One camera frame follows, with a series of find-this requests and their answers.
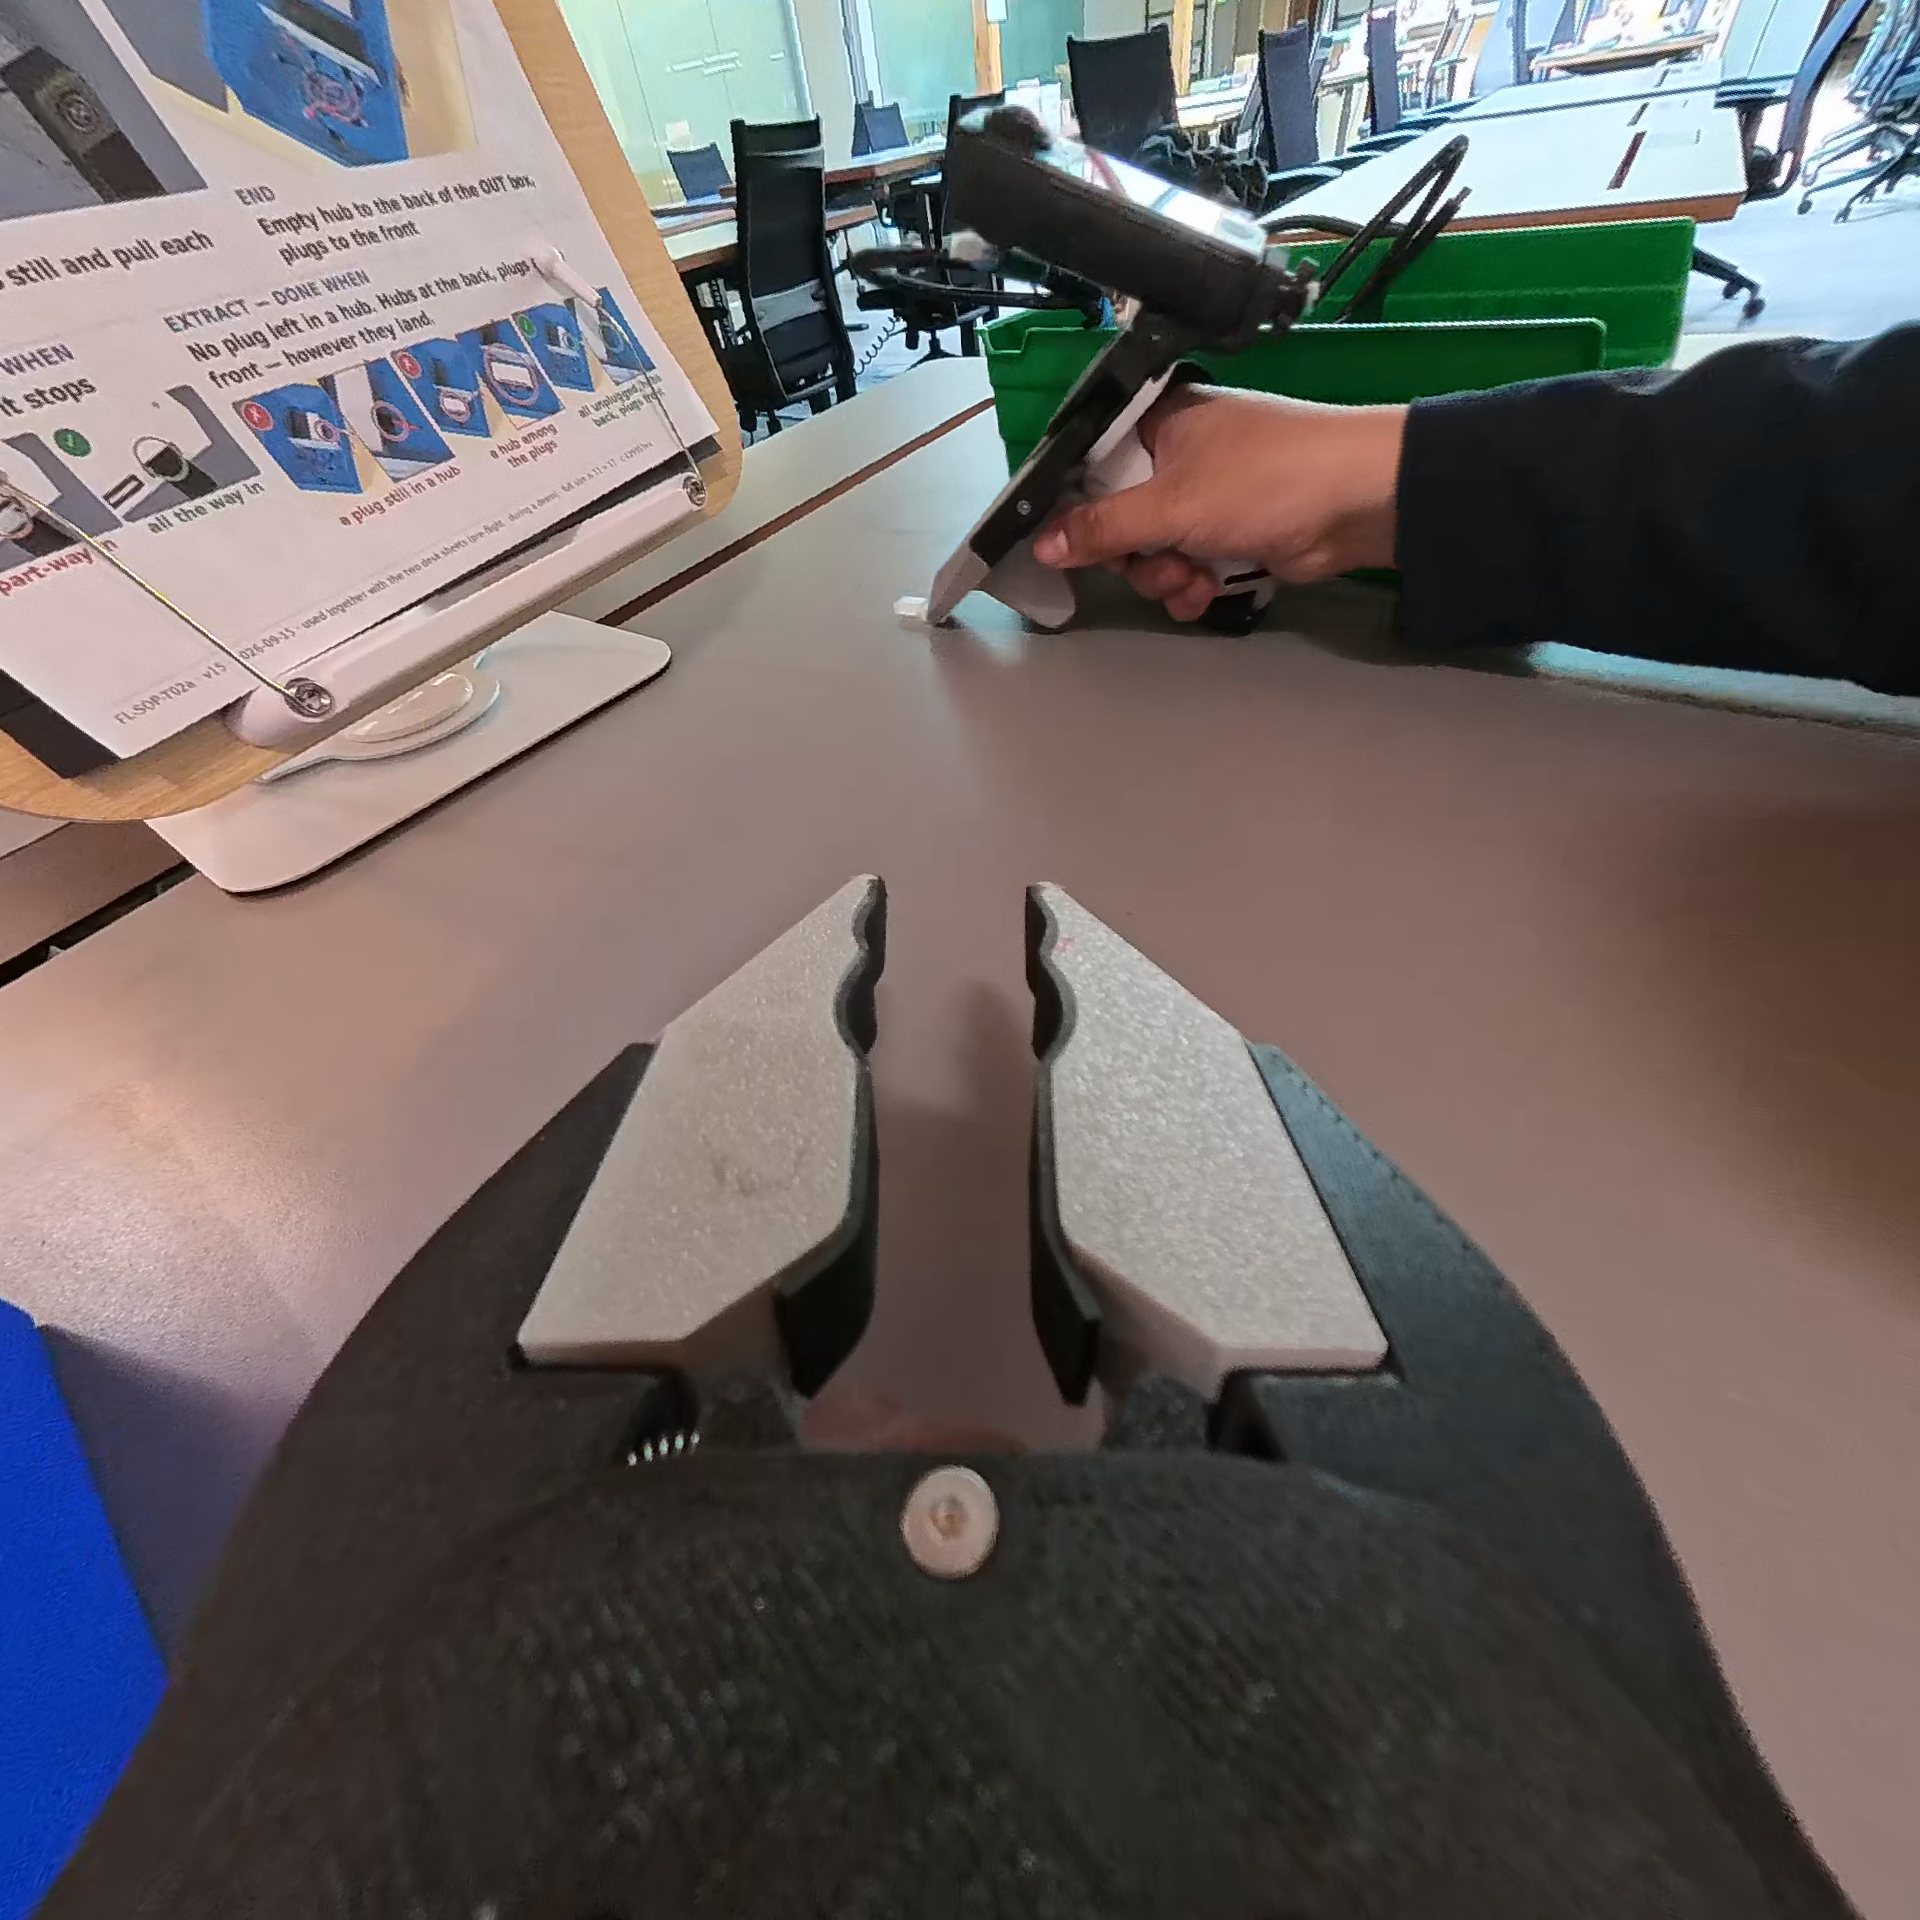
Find blue plastic bin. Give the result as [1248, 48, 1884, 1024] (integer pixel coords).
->
[0, 1296, 168, 1920]

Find braided cable with green plugs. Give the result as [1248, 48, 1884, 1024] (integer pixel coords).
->
[851, 238, 1105, 320]

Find white tablet stand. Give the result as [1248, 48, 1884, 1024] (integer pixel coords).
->
[139, 604, 674, 898]

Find green plastic bin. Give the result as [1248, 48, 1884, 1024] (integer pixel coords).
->
[984, 216, 1702, 591]

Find person's right forearm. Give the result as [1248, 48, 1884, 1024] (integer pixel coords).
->
[1391, 320, 1920, 702]

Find printed instruction sheet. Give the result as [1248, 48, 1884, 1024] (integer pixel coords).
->
[0, 0, 723, 762]

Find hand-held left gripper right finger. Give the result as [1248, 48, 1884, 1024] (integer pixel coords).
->
[1026, 882, 1391, 1407]

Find black office chair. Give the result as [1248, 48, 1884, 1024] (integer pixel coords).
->
[723, 116, 859, 442]
[1250, 21, 1338, 176]
[1065, 23, 1188, 165]
[1692, 0, 1886, 327]

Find person's right hand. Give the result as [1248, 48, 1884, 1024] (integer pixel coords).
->
[1031, 381, 1412, 625]

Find silver hub with black cable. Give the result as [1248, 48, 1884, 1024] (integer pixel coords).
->
[1274, 132, 1476, 327]

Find instruction sheet on stand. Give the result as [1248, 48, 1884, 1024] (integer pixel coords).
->
[0, 0, 748, 829]

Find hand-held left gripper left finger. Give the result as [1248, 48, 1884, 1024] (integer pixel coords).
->
[516, 874, 892, 1400]

